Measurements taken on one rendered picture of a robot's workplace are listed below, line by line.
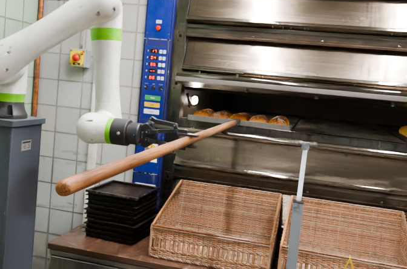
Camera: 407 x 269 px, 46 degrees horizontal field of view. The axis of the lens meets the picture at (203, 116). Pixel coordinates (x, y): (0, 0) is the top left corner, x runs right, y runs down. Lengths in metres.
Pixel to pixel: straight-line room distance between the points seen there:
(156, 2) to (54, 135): 0.98
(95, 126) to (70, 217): 1.39
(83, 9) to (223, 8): 1.14
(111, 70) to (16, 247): 0.73
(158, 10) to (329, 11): 0.90
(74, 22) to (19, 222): 0.77
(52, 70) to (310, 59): 1.47
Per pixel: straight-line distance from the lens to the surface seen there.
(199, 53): 2.61
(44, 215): 3.07
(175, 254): 2.24
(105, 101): 1.78
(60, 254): 2.42
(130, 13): 2.76
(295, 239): 2.01
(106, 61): 1.78
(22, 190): 1.89
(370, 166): 2.57
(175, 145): 1.41
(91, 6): 1.62
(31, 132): 1.88
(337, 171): 2.55
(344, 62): 2.54
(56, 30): 1.64
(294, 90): 2.38
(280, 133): 2.54
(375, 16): 2.56
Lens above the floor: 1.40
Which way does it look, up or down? 4 degrees down
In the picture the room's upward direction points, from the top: 5 degrees clockwise
